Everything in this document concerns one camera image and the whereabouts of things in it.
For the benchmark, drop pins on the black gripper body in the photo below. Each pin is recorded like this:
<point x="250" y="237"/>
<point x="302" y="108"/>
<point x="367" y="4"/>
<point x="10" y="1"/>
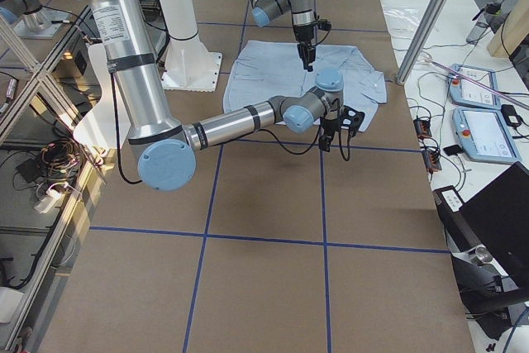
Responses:
<point x="304" y="35"/>
<point x="329" y="124"/>

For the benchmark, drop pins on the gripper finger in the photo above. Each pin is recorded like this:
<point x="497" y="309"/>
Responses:
<point x="324" y="143"/>
<point x="305" y="58"/>
<point x="311" y="55"/>

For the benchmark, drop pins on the light blue button-up shirt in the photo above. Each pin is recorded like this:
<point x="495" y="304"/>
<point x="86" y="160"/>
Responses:
<point x="265" y="69"/>

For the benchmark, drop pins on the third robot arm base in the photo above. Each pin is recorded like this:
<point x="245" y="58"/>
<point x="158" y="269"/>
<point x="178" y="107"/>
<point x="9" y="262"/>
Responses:
<point x="31" y="20"/>

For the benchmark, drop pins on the clear plastic bag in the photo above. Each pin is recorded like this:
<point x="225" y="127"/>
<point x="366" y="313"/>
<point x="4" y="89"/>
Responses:
<point x="402" y="22"/>

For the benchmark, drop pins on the pink reacher grabber stick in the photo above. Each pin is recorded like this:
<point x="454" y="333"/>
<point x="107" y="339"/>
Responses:
<point x="425" y="58"/>

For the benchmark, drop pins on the far teach pendant tablet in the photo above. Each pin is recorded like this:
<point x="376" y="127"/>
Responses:
<point x="463" y="92"/>

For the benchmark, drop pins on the teach pendant tablet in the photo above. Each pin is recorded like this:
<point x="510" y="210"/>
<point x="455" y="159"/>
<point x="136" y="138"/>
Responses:
<point x="484" y="136"/>
<point x="463" y="92"/>

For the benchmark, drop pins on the near teach pendant tablet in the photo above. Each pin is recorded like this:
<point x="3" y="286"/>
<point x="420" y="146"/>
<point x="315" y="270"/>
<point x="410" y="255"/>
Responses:
<point x="484" y="136"/>

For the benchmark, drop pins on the black laptop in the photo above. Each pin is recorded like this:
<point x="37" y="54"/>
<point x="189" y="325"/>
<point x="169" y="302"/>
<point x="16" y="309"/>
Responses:
<point x="498" y="216"/>

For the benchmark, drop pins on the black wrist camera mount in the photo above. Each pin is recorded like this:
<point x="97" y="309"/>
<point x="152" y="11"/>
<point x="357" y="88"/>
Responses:
<point x="351" y="119"/>
<point x="323" y="24"/>

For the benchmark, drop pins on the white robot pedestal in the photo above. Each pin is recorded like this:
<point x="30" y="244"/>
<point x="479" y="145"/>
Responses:
<point x="188" y="64"/>

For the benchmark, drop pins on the aluminium frame post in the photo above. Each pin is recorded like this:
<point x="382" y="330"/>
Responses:
<point x="424" y="29"/>

